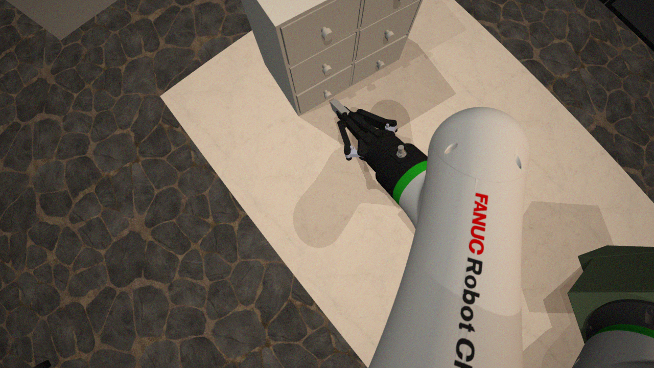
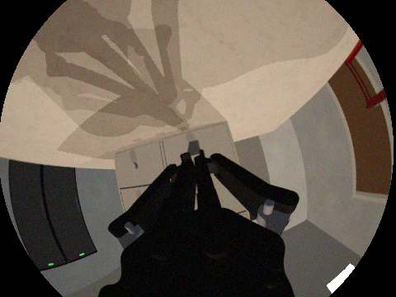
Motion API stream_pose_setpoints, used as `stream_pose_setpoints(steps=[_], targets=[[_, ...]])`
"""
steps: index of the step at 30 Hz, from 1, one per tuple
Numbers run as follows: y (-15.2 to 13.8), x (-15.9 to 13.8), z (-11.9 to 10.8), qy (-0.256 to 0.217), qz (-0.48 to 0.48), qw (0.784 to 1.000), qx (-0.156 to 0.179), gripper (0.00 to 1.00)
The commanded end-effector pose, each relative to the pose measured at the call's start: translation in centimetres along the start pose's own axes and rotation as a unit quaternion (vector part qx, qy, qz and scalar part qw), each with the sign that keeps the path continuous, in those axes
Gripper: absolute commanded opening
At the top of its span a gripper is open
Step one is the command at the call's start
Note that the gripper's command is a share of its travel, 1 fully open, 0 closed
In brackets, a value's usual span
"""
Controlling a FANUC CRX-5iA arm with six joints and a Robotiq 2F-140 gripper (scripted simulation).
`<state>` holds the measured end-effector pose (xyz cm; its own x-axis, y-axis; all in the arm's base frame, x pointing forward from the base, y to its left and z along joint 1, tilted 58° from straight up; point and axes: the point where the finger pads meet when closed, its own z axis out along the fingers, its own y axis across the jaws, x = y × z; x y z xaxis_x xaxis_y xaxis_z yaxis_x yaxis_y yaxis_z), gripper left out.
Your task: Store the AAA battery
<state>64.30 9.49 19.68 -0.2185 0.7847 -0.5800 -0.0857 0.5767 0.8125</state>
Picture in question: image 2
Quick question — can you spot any small grey chest of drawers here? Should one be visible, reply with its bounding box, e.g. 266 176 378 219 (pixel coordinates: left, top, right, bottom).
114 121 250 219

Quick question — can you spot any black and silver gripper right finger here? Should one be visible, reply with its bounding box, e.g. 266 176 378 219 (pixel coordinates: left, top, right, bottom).
193 140 299 259

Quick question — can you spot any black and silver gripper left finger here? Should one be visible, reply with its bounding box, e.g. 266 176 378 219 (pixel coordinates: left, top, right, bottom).
108 141 196 261

